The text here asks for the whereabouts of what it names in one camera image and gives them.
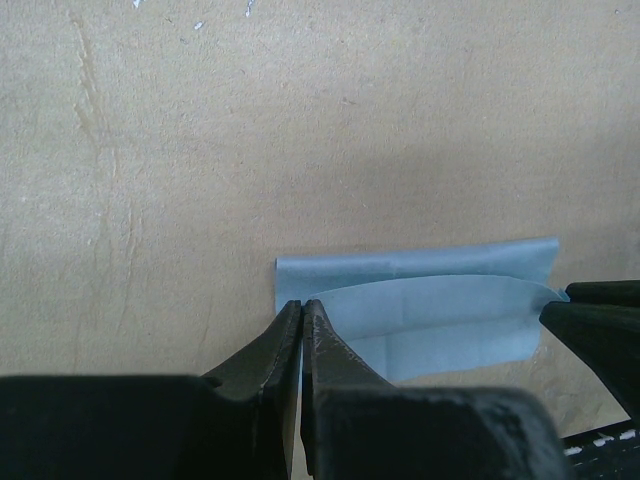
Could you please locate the light blue cleaning cloth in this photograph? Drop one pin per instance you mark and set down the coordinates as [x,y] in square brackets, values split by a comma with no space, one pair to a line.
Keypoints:
[417,312]

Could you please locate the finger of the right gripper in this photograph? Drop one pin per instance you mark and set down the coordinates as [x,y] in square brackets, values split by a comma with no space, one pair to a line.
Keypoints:
[606,338]
[618,293]

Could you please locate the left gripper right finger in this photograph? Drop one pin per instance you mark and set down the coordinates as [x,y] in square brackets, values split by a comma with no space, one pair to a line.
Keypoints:
[327,360]

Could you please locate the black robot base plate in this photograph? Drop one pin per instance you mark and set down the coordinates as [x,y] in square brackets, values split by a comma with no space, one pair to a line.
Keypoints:
[610,452]

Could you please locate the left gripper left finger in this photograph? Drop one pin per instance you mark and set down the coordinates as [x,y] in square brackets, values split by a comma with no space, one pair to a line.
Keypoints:
[254,402]

